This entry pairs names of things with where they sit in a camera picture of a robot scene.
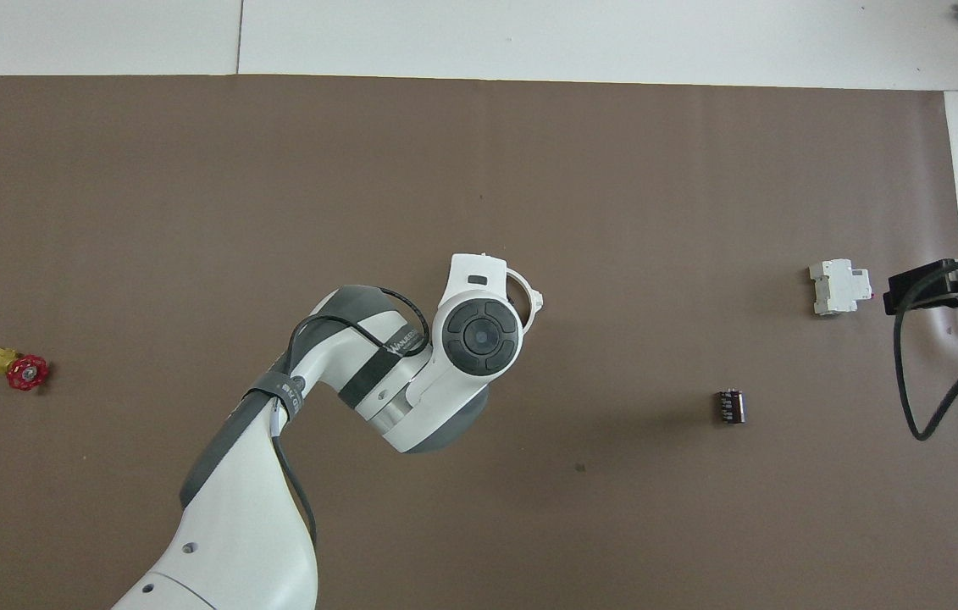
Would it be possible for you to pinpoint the white half-ring pipe clamp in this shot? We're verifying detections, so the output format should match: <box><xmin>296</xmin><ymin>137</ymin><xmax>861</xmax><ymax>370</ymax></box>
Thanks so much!
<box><xmin>504</xmin><ymin>268</ymin><xmax>545</xmax><ymax>336</ymax></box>

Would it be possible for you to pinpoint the white circuit breaker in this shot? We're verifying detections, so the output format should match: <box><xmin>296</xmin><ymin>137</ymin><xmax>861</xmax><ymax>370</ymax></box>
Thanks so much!
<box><xmin>809</xmin><ymin>258</ymin><xmax>874</xmax><ymax>317</ymax></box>

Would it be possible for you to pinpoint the black cylindrical capacitor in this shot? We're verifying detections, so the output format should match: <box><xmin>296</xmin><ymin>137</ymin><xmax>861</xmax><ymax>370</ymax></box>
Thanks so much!
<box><xmin>715</xmin><ymin>387</ymin><xmax>746</xmax><ymax>425</ymax></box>

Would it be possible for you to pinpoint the brown paper table mat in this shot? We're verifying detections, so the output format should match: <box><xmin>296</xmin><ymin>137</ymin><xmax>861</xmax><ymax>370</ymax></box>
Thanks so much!
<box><xmin>0</xmin><ymin>75</ymin><xmax>958</xmax><ymax>610</ymax></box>

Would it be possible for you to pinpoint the brass valve with red handwheel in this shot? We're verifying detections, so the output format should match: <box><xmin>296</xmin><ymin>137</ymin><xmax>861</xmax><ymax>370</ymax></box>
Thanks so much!
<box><xmin>0</xmin><ymin>346</ymin><xmax>50</xmax><ymax>392</ymax></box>

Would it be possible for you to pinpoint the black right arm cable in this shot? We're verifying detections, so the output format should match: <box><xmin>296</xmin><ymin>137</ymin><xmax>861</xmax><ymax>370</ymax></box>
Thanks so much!
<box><xmin>893</xmin><ymin>252</ymin><xmax>958</xmax><ymax>442</ymax></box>

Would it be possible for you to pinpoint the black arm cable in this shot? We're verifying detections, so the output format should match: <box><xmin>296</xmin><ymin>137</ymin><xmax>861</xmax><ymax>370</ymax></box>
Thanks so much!
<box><xmin>893</xmin><ymin>252</ymin><xmax>958</xmax><ymax>442</ymax></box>
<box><xmin>269</xmin><ymin>286</ymin><xmax>432</xmax><ymax>550</ymax></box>

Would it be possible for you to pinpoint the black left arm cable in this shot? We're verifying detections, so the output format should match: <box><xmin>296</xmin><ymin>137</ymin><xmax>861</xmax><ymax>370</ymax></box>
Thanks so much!
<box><xmin>269</xmin><ymin>286</ymin><xmax>432</xmax><ymax>550</ymax></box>

